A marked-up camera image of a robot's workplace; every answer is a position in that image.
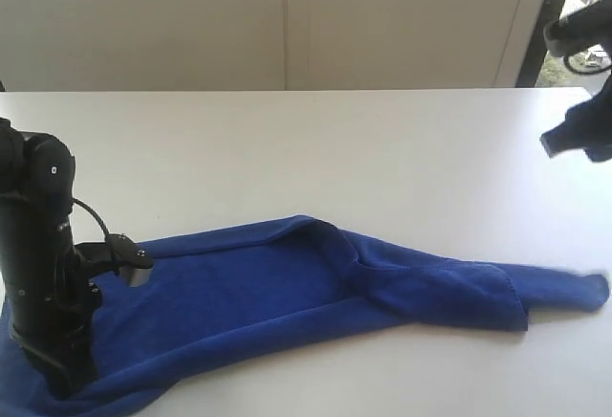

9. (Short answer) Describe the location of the white vehicle outside window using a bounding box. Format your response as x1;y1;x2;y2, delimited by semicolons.
575;45;611;70

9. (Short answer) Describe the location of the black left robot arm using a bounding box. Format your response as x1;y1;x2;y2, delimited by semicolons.
1;121;102;396

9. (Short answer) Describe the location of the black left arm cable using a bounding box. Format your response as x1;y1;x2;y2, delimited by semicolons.
70;196;120;277

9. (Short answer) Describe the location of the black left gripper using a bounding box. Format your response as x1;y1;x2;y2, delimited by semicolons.
1;197;100;386

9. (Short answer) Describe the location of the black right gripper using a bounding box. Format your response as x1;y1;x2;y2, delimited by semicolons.
540;87;611;163

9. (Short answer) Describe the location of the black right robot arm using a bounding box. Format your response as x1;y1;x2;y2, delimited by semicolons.
540;0;611;163

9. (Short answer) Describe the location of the dark window frame post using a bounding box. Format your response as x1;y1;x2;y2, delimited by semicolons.
515;0;565;88

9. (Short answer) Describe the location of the blue terry towel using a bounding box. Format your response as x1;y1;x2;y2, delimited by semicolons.
1;216;610;416

